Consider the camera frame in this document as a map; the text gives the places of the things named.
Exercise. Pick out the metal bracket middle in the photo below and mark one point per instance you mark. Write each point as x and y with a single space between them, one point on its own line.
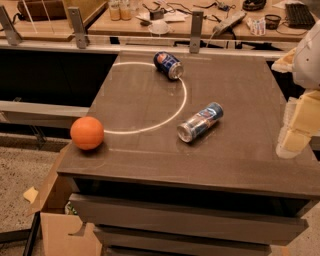
78 27

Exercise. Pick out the white power strip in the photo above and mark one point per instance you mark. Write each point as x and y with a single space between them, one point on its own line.
229 22

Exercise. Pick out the dark brown box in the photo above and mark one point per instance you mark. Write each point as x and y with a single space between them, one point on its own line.
41 10

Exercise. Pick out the glass jar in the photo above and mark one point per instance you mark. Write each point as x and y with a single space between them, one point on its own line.
125 11
114 10

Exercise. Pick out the blue pepsi can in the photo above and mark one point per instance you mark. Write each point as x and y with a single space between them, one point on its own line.
168 64

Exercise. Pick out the grey drawer cabinet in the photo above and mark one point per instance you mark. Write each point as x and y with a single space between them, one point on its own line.
226 193

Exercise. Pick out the brown cardboard box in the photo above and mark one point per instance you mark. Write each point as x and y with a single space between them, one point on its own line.
62 234

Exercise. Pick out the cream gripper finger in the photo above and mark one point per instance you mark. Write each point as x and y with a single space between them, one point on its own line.
301 121
285 63

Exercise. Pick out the glass jar left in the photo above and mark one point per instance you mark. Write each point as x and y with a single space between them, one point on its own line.
114 10

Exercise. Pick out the glass jar right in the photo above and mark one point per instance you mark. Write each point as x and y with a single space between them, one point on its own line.
125 11

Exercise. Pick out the black keyboard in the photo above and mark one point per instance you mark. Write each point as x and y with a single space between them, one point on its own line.
298 16

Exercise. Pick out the silver blue energy drink can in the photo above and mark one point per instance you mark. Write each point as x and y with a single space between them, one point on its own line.
199 123

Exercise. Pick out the white bowl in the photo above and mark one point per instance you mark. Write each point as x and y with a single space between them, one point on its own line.
159 27

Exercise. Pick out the metal bracket right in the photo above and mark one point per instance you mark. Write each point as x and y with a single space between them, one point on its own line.
196 29

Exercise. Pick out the metal bracket left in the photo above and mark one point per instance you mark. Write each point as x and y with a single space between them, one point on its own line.
12 36

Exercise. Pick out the orange ball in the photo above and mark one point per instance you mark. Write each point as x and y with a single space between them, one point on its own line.
87 133

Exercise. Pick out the metal bracket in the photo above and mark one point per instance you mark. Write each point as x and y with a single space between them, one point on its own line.
196 29
12 36
78 27

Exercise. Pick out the small white printed box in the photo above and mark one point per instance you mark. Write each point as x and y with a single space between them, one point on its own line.
257 27

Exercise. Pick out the black mesh cup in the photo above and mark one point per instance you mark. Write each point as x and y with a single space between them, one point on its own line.
272 21

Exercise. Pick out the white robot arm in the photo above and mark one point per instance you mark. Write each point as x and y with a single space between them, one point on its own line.
306 63

